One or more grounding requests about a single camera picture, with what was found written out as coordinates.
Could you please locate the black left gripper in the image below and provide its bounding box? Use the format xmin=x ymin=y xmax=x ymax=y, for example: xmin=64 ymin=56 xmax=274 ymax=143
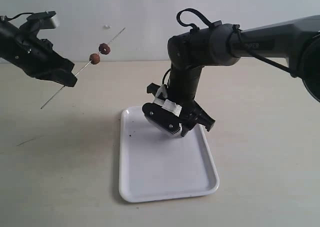
xmin=14 ymin=34 xmax=78 ymax=87

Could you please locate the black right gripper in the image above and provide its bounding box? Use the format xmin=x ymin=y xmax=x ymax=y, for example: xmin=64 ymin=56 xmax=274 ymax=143
xmin=146 ymin=83 xmax=215 ymax=137

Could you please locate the red date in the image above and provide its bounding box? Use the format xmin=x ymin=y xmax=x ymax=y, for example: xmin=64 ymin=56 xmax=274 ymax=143
xmin=89 ymin=53 xmax=101 ymax=65
xmin=98 ymin=43 xmax=111 ymax=55

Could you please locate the thin metal skewer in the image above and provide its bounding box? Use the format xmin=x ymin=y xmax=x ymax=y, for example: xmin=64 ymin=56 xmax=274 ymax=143
xmin=40 ymin=27 xmax=126 ymax=110

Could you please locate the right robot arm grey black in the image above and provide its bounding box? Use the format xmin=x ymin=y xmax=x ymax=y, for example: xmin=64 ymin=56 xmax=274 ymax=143
xmin=142 ymin=15 xmax=320 ymax=136

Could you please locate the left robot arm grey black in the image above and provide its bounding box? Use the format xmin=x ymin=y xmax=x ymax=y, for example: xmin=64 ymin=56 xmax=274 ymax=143
xmin=0 ymin=21 xmax=77 ymax=87

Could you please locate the white rectangular plastic tray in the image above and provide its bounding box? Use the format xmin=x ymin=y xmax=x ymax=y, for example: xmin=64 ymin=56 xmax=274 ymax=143
xmin=118 ymin=106 xmax=220 ymax=203

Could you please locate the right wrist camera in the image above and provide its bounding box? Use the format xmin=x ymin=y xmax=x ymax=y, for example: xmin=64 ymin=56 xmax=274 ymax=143
xmin=142 ymin=102 xmax=182 ymax=137

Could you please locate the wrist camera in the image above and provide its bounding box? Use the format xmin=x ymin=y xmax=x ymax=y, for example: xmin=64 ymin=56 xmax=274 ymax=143
xmin=19 ymin=11 xmax=60 ymax=35
xmin=142 ymin=102 xmax=182 ymax=137

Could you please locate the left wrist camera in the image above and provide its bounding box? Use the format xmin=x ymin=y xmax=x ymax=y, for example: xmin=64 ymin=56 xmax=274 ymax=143
xmin=19 ymin=11 xmax=60 ymax=35

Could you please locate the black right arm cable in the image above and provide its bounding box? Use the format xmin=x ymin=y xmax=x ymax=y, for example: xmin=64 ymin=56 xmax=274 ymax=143
xmin=161 ymin=8 xmax=298 ymax=88

